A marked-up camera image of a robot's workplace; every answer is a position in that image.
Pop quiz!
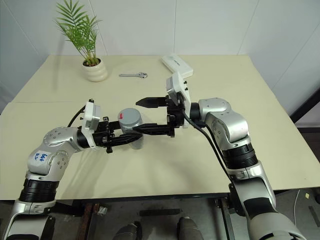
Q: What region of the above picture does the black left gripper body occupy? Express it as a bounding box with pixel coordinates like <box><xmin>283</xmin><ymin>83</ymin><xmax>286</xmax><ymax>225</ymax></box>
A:
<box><xmin>92</xmin><ymin>116</ymin><xmax>116</xmax><ymax>155</ymax></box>

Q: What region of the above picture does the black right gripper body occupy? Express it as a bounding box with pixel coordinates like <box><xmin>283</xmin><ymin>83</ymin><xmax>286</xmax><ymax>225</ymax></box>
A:
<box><xmin>164</xmin><ymin>94</ymin><xmax>187</xmax><ymax>138</ymax></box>

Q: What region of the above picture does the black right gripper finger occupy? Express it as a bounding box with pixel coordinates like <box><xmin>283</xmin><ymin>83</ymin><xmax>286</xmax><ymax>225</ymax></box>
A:
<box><xmin>135</xmin><ymin>96</ymin><xmax>167</xmax><ymax>109</ymax></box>
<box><xmin>133</xmin><ymin>123</ymin><xmax>174</xmax><ymax>137</ymax></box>

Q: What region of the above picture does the clear plastic jar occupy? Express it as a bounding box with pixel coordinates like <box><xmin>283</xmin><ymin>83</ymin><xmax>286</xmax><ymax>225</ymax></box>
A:
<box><xmin>128</xmin><ymin>134</ymin><xmax>144</xmax><ymax>151</ymax></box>

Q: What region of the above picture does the white rectangular box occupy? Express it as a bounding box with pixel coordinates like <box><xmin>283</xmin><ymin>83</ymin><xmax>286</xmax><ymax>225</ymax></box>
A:
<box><xmin>160</xmin><ymin>53</ymin><xmax>195</xmax><ymax>79</ymax></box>

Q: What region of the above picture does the silver adjustable wrench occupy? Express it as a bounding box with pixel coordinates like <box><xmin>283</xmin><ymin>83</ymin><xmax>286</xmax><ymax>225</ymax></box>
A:
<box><xmin>118</xmin><ymin>71</ymin><xmax>149</xmax><ymax>80</ymax></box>

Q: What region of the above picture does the green palm in cream pot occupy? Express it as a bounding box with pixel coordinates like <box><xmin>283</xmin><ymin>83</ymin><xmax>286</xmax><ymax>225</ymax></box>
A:
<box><xmin>55</xmin><ymin>0</ymin><xmax>109</xmax><ymax>83</ymax></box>

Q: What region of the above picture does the black flat floor strip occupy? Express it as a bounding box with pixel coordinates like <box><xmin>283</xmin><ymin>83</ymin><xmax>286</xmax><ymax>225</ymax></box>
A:
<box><xmin>138</xmin><ymin>208</ymin><xmax>182</xmax><ymax>218</ymax></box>

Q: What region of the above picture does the rusty brown metal bar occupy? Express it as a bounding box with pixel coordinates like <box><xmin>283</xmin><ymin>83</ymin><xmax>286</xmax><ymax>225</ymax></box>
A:
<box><xmin>79</xmin><ymin>202</ymin><xmax>99</xmax><ymax>240</ymax></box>

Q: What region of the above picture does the dark grey rounded shape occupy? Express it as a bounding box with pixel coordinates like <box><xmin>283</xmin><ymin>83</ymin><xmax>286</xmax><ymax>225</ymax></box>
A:
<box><xmin>111</xmin><ymin>220</ymin><xmax>144</xmax><ymax>240</ymax></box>
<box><xmin>176</xmin><ymin>215</ymin><xmax>201</xmax><ymax>240</ymax></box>

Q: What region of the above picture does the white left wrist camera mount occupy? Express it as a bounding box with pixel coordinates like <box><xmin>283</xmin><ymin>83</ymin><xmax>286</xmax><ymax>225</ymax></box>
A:
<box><xmin>81</xmin><ymin>99</ymin><xmax>103</xmax><ymax>151</ymax></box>

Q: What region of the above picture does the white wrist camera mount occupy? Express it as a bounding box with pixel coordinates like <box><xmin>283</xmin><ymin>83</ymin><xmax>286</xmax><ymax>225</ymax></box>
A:
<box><xmin>81</xmin><ymin>99</ymin><xmax>103</xmax><ymax>151</ymax></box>
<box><xmin>165</xmin><ymin>71</ymin><xmax>192</xmax><ymax>130</ymax></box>

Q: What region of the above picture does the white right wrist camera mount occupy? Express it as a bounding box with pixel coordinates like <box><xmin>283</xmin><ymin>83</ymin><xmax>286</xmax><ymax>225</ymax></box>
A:
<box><xmin>165</xmin><ymin>71</ymin><xmax>192</xmax><ymax>130</ymax></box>

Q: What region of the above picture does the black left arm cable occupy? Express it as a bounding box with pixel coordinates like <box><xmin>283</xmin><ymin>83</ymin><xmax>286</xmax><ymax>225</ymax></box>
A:
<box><xmin>67</xmin><ymin>105</ymin><xmax>87</xmax><ymax>128</ymax></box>

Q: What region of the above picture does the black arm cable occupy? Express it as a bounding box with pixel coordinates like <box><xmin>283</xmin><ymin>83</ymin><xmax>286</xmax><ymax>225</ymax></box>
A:
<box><xmin>182</xmin><ymin>109</ymin><xmax>237</xmax><ymax>185</ymax></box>
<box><xmin>67</xmin><ymin>105</ymin><xmax>87</xmax><ymax>128</ymax></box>

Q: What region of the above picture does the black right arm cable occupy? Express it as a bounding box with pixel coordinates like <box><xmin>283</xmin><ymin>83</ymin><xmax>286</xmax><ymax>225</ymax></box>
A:
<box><xmin>182</xmin><ymin>109</ymin><xmax>237</xmax><ymax>185</ymax></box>

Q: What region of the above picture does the black table frame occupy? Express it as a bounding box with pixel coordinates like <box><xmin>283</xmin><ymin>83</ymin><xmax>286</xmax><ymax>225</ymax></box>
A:
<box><xmin>44</xmin><ymin>186</ymin><xmax>320</xmax><ymax>240</ymax></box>

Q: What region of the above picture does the white floor cable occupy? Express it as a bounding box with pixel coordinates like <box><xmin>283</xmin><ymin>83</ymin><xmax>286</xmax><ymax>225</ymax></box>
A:
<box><xmin>292</xmin><ymin>189</ymin><xmax>301</xmax><ymax>226</ymax></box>

